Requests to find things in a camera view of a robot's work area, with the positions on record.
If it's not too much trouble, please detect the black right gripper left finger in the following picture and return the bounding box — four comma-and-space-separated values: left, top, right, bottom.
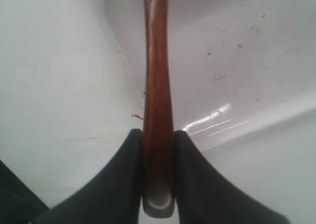
32, 129, 143, 224

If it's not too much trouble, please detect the brown wooden spoon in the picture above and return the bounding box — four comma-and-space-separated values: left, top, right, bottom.
143, 0, 175, 219

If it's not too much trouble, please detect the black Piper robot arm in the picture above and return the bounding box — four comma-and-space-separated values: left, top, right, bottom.
0, 129, 288, 224

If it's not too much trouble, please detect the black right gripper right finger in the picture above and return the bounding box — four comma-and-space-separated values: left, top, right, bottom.
175, 131, 289, 224

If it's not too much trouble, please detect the white plastic tray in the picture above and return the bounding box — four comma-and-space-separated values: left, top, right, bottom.
102, 0, 316, 224

